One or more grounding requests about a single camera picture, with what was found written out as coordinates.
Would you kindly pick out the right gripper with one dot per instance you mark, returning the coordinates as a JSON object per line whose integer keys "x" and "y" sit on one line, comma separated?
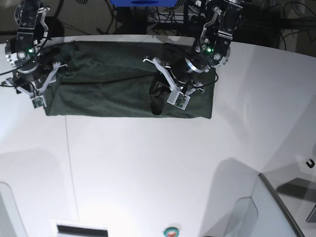
{"x": 28, "y": 83}

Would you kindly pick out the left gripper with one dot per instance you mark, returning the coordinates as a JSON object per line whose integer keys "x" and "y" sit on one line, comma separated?
{"x": 185, "y": 73}

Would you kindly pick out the dark green t-shirt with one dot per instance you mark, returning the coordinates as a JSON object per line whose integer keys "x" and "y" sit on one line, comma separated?
{"x": 109, "y": 79}

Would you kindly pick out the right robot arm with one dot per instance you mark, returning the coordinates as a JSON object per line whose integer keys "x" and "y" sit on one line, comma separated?
{"x": 23, "y": 51}

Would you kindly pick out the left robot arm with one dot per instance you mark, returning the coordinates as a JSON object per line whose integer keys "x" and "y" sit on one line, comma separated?
{"x": 213, "y": 42}

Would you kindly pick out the blue box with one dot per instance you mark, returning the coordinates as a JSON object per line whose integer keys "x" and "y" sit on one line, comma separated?
{"x": 143, "y": 3}

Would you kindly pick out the red green emergency button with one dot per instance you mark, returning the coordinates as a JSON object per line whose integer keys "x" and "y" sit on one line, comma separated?
{"x": 171, "y": 232}

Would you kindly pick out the small black hook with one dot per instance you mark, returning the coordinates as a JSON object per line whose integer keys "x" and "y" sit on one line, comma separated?
{"x": 310, "y": 163}

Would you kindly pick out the grey monitor edge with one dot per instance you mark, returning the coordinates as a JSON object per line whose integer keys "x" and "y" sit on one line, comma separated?
{"x": 297, "y": 199}

